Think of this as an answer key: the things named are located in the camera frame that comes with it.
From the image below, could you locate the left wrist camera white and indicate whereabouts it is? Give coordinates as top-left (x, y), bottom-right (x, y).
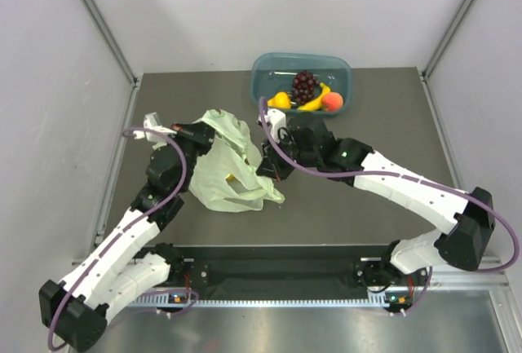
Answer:
top-left (136, 113), bottom-right (174, 143)

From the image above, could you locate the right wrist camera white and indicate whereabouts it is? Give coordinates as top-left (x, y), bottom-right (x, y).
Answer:
top-left (264, 108), bottom-right (286, 140)

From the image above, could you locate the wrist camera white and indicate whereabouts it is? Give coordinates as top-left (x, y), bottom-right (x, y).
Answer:
top-left (264, 108), bottom-right (286, 140)
top-left (136, 113), bottom-right (174, 143)

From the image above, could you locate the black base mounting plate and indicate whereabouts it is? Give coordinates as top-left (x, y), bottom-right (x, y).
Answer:
top-left (160, 245), bottom-right (427, 302)

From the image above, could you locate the right aluminium frame post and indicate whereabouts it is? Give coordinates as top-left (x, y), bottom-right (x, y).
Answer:
top-left (420, 0), bottom-right (476, 82)

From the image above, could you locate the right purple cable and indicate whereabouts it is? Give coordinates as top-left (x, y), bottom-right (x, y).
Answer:
top-left (258, 96), bottom-right (522, 275)

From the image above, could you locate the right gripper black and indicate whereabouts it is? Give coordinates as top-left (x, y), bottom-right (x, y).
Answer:
top-left (257, 130), bottom-right (321, 182)

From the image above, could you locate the grey slotted cable duct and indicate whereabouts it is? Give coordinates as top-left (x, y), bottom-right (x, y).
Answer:
top-left (130, 290), bottom-right (409, 308)

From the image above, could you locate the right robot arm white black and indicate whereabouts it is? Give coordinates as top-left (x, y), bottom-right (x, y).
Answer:
top-left (257, 108), bottom-right (495, 287)

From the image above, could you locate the light green plastic bag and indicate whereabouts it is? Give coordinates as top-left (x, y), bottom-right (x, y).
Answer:
top-left (189, 109), bottom-right (285, 213)

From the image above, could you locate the aluminium rail profile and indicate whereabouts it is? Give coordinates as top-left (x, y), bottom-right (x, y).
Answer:
top-left (428, 265), bottom-right (510, 291)

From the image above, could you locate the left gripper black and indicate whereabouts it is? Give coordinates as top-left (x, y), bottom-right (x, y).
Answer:
top-left (166, 117), bottom-right (218, 193)

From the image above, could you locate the left aluminium frame post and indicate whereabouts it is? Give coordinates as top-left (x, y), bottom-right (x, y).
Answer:
top-left (80, 0), bottom-right (138, 86)

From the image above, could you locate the orange peach fruit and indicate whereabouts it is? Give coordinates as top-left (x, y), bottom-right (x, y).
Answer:
top-left (321, 92), bottom-right (344, 112)

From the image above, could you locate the yellow lemon fruit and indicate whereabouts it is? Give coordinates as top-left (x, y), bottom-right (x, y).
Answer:
top-left (267, 91), bottom-right (292, 110)

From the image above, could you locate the dark red grape bunch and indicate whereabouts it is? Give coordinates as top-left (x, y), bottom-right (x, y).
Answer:
top-left (291, 70), bottom-right (319, 105)

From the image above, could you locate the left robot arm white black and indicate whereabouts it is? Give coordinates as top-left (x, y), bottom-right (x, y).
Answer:
top-left (38, 121), bottom-right (215, 352)

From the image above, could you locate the teal plastic container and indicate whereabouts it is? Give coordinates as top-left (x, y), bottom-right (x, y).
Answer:
top-left (250, 53), bottom-right (353, 117)

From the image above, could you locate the yellow banana fruit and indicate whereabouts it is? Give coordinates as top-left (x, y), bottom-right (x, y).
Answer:
top-left (297, 82), bottom-right (331, 112)

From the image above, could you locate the aluminium frame post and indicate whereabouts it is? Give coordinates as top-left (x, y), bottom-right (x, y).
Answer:
top-left (80, 0), bottom-right (138, 86)
top-left (420, 0), bottom-right (476, 82)

